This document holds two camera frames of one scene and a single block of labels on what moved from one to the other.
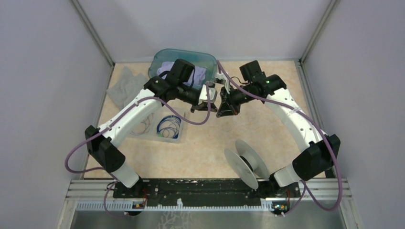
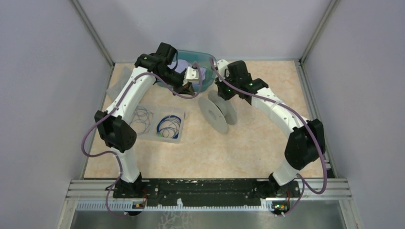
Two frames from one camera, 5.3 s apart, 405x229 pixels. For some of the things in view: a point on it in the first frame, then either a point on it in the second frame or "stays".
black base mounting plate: [212, 191] stays
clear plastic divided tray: [161, 124] stays
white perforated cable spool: [248, 163] → [217, 112]
